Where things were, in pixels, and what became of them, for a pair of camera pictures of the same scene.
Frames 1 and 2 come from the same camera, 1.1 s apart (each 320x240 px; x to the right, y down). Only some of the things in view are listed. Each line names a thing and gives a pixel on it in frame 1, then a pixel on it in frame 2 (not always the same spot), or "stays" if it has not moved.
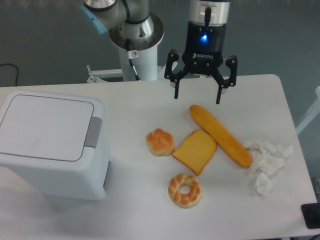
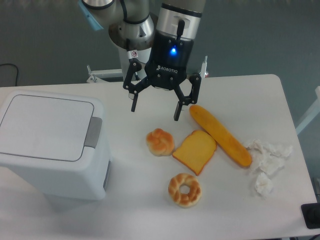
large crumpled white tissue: (266, 158) stays
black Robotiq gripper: (205, 44) to (167, 69)
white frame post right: (313, 112) stays
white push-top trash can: (59, 143) stays
